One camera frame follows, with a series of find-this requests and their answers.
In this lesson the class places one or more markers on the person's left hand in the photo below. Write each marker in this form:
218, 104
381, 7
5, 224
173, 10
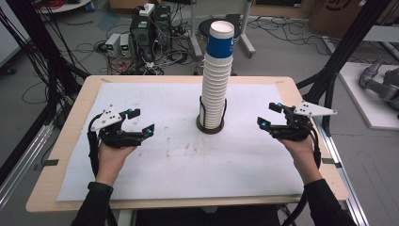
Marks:
109, 161

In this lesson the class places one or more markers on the aluminium rail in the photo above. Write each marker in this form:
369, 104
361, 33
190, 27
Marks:
348, 185
22, 163

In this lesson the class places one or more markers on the grey metal stand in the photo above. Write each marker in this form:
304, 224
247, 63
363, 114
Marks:
246, 34

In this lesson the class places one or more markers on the black tape piece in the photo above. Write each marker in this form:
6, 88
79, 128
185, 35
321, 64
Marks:
331, 161
50, 162

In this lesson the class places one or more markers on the round white table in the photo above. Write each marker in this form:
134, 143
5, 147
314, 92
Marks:
62, 6

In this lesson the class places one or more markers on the person's right hand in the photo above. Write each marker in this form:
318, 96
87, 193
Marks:
304, 157

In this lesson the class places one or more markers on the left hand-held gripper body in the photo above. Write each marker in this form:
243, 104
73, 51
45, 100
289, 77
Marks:
108, 119

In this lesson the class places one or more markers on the white power adapter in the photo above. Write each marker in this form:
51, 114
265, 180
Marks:
146, 10

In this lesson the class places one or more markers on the black round stool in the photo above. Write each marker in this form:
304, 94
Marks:
204, 28

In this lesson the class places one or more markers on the white floor board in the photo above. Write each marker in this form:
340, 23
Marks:
354, 94

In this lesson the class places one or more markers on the black computer tower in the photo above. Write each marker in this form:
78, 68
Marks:
142, 34

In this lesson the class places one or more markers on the stack of white paper cups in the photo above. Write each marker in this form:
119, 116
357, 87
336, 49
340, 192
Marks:
216, 88

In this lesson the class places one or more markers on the cardboard box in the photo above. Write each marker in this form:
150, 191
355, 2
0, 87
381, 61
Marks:
338, 15

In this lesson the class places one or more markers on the person's dark clothing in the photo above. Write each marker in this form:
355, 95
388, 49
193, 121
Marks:
207, 218

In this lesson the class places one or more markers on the white foam mat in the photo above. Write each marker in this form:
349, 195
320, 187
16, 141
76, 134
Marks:
175, 163

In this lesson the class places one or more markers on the grey bench power supply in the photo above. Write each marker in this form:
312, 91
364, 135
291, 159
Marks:
125, 45
112, 44

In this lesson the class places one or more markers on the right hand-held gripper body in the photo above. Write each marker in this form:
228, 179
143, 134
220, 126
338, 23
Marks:
310, 109

